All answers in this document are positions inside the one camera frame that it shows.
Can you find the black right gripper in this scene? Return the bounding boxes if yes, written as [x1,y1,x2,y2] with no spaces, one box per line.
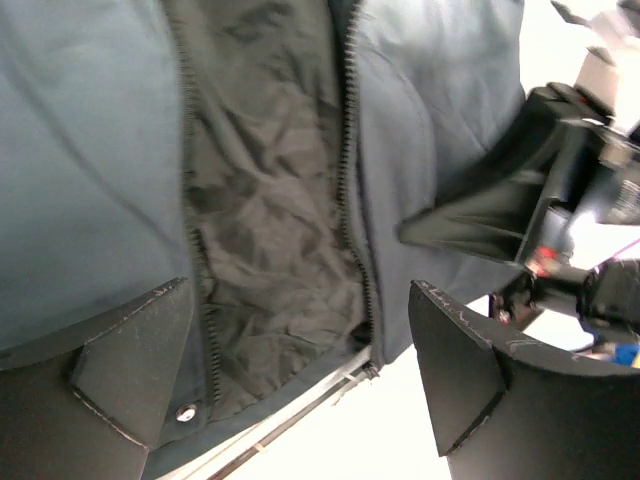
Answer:
[397,82,639,330]

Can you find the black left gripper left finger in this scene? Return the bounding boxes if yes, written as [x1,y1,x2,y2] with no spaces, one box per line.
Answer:
[1,278,193,480]

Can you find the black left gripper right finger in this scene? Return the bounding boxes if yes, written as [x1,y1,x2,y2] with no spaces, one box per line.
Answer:
[408,281,639,480]

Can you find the grey gradient zip jacket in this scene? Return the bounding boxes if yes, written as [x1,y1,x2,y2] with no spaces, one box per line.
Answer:
[1,0,524,479]

